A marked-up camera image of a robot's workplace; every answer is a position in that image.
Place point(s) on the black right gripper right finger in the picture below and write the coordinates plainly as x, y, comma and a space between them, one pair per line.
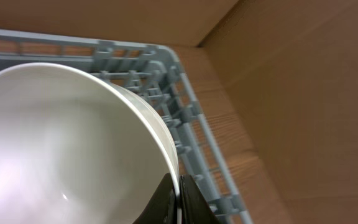
195, 209

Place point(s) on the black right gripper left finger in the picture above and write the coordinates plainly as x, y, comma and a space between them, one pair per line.
162, 207

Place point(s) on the white bowl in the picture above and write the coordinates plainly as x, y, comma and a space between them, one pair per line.
77, 149

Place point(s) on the grey dishwasher rack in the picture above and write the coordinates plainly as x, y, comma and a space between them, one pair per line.
155, 73

